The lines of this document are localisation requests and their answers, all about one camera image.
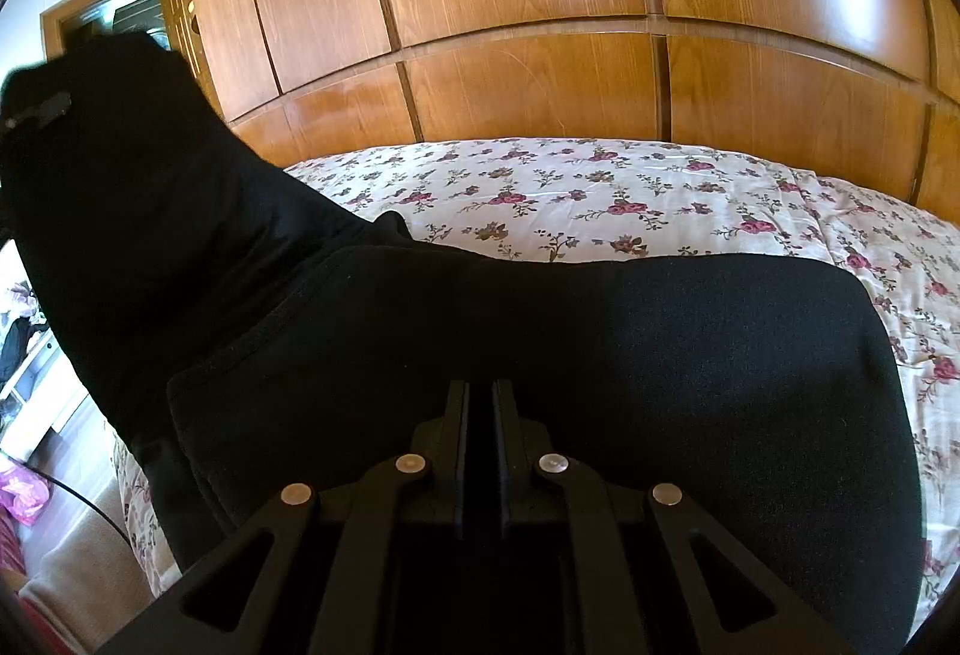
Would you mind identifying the wooden door frame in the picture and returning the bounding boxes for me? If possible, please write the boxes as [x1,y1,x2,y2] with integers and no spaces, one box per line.
[41,0,172,64]

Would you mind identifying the white low cabinet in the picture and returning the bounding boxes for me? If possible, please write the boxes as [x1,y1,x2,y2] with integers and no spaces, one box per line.
[0,344,87,465]

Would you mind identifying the black cable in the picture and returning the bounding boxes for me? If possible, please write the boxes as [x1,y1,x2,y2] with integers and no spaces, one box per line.
[0,451,132,547]

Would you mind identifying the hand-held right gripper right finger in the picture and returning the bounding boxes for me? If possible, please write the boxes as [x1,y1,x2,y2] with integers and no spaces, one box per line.
[491,379,856,655]

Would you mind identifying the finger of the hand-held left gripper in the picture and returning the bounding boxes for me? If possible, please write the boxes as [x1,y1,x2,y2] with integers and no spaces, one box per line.
[0,91,73,133]

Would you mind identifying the wooden wardrobe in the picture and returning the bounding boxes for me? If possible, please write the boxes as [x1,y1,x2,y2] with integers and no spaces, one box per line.
[159,0,960,221]

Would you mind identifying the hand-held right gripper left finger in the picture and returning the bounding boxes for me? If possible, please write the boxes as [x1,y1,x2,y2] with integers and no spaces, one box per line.
[97,381,472,655]

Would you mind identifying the floral bedspread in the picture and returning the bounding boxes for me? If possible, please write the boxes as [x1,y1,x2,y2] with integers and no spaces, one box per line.
[112,137,960,633]

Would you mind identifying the black pants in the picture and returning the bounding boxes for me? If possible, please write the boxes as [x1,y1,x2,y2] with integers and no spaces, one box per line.
[0,31,925,655]

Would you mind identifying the pink plastic bag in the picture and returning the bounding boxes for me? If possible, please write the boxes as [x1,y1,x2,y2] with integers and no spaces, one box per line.
[0,464,50,527]

